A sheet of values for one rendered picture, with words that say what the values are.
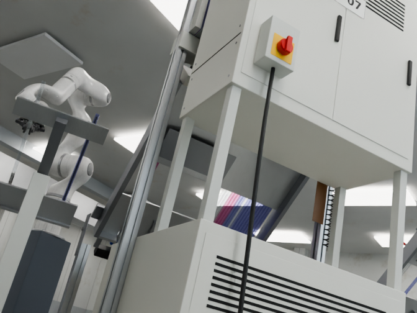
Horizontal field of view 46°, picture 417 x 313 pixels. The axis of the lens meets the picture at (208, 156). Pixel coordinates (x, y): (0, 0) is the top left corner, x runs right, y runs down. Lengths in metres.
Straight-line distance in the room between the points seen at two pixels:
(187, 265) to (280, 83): 0.58
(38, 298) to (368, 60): 1.68
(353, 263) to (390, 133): 10.54
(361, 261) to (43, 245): 10.27
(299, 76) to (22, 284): 1.49
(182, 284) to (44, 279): 1.30
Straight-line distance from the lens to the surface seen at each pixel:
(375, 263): 11.99
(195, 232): 1.15
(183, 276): 1.14
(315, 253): 1.90
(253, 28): 1.42
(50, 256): 2.37
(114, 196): 1.93
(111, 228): 2.04
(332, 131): 1.48
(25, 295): 2.32
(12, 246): 1.82
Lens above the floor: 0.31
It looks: 23 degrees up
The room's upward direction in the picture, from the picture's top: 13 degrees clockwise
